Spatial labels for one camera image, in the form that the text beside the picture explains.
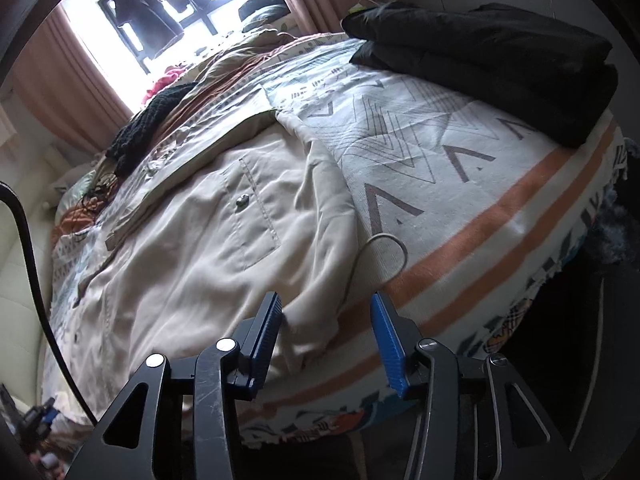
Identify beige jacket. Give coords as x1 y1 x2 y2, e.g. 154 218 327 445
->
42 110 408 426

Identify black folded clothes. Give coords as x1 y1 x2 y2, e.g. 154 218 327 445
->
342 2 621 148

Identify beige duvet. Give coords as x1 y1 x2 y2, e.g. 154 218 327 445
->
187 27 306 86

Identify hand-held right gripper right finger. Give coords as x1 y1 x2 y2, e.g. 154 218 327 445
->
370 291 583 480

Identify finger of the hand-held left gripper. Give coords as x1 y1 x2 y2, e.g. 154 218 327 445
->
22 396 58 436

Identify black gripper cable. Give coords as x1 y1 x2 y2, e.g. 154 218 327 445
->
0 182 98 423

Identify grey fluffy rug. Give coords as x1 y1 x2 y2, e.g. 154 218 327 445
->
590 135 640 271

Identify dark pillow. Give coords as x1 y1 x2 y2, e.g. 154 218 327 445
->
240 0 291 26

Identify tangled black cords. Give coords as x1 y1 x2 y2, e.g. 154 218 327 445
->
80 170 118 211

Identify pink cloth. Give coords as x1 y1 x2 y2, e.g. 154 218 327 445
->
142 67 183 103

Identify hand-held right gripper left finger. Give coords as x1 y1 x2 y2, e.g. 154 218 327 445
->
65 290 286 480

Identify patterned blanket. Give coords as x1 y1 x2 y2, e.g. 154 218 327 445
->
50 32 628 448

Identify cream upholstered bed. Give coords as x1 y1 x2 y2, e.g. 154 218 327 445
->
0 145 66 391

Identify pale pillow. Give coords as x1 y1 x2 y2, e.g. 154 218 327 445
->
55 167 98 221

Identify black knitted sweater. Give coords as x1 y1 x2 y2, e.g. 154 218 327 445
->
105 82 198 178

